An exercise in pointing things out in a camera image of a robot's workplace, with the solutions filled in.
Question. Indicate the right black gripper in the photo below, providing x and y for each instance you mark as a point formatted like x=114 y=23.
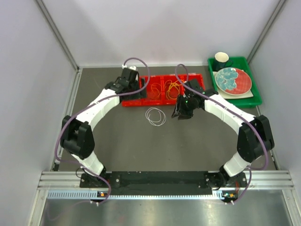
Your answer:
x=184 y=114

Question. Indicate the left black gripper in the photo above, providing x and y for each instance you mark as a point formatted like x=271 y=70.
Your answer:
x=136 y=83

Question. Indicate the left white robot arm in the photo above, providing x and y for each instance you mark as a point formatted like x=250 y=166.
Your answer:
x=77 y=137

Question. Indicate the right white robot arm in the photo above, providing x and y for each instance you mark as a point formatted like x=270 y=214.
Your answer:
x=255 y=137

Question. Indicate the red bin far left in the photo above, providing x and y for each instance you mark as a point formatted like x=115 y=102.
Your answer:
x=133 y=100

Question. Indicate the white square board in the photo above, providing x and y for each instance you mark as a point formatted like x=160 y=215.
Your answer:
x=230 y=96

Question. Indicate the blue patterned plate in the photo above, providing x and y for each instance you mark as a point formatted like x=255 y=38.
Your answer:
x=226 y=78

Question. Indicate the dark green paper cup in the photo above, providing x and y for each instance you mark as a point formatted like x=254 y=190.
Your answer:
x=221 y=60

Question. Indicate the red round plate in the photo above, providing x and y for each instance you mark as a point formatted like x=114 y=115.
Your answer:
x=243 y=83

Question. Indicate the green plastic tray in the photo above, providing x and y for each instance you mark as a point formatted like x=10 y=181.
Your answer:
x=240 y=63

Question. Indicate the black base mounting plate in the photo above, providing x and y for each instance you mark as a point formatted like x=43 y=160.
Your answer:
x=162 y=182

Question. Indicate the slotted grey cable duct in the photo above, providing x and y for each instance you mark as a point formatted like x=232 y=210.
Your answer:
x=98 y=195

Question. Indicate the aluminium rail left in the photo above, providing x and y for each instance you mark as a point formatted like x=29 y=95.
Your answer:
x=59 y=180

